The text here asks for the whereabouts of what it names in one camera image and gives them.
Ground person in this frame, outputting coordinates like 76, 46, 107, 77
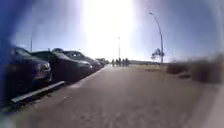
110, 58, 116, 68

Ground group of people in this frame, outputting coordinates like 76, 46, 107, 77
115, 57, 131, 68

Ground row of parked cars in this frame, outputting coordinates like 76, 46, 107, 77
95, 57, 110, 68

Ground thin pole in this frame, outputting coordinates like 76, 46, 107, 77
117, 37, 122, 61

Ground dry grass strip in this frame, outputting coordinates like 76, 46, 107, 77
129, 63, 188, 81

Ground grey asphalt path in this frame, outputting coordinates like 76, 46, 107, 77
0, 64, 224, 128

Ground tree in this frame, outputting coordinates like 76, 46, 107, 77
150, 48, 166, 64

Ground curved street lamp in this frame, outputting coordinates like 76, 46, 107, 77
148, 12, 165, 65

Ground pale concrete kerb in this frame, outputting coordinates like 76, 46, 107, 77
9, 65, 108, 105

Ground dark bushes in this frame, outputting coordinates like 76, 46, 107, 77
165, 54, 224, 85

